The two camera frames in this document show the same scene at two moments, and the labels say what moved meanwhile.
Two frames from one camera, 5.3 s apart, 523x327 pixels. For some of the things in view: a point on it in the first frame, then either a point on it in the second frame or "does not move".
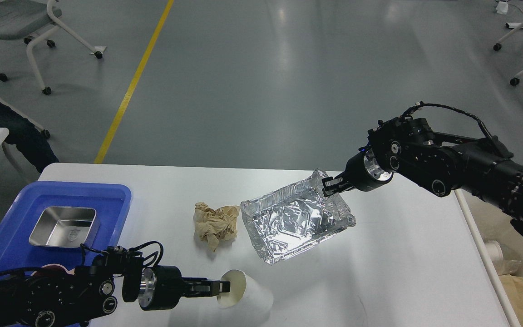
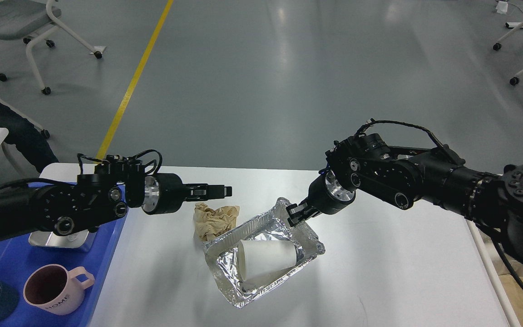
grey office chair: [31, 20] does not move
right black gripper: [362, 174] -> [326, 195]
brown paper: [213, 226] does not move
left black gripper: [160, 287] -> [164, 193]
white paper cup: [246, 299] -> [256, 258]
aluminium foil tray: [287, 220] -> [222, 252]
